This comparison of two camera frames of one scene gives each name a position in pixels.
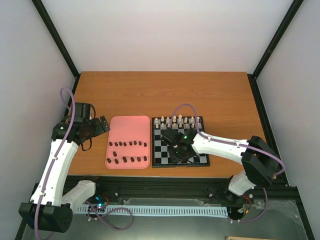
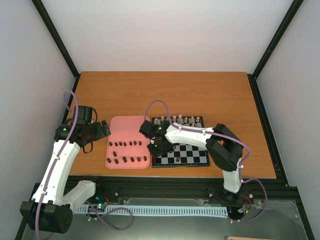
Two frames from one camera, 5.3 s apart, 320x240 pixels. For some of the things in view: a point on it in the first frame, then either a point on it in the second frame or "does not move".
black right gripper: x=175 y=159 → x=155 y=154
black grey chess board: x=160 y=158 does not move
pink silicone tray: x=128 y=144 does not move
